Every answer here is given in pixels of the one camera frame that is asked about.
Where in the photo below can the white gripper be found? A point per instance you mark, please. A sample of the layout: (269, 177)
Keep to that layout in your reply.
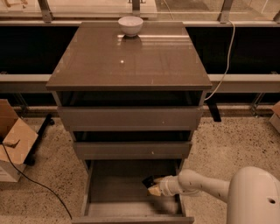
(165, 185)

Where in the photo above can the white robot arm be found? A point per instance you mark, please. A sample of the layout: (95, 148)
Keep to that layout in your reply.
(252, 195)

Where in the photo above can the grey middle drawer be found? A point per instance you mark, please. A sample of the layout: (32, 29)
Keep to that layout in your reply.
(137, 150)

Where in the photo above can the grey open bottom drawer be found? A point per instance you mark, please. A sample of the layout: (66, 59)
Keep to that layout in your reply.
(115, 193)

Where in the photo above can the grey top drawer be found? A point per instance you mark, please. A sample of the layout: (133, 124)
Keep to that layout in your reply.
(129, 119)

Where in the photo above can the grey drawer cabinet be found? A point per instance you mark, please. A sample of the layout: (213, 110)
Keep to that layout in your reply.
(104, 68)

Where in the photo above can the black stand leg right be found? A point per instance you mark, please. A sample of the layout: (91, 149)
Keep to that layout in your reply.
(215, 113)

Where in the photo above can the black stand leg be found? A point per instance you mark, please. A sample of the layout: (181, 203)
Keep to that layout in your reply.
(215, 113)
(30, 159)

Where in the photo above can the black stand leg left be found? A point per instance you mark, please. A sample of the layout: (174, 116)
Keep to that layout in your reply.
(30, 159)

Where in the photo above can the cardboard box at right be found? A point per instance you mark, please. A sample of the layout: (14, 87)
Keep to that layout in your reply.
(275, 119)

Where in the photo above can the brown cardboard box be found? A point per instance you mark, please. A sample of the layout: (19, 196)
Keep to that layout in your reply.
(17, 139)

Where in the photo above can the white ceramic bowl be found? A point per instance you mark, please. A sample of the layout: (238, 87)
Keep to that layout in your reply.
(130, 25)

